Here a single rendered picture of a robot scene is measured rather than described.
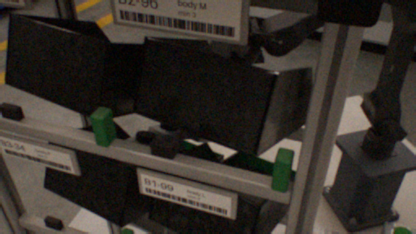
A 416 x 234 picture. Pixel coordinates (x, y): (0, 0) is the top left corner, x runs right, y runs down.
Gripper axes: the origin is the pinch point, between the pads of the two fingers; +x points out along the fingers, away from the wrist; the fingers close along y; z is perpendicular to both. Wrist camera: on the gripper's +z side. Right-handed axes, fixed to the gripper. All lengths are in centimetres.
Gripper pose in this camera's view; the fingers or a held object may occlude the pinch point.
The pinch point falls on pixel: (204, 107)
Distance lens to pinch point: 68.9
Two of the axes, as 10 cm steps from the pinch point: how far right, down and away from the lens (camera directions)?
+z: -1.5, -6.2, -7.7
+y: 8.6, 3.0, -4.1
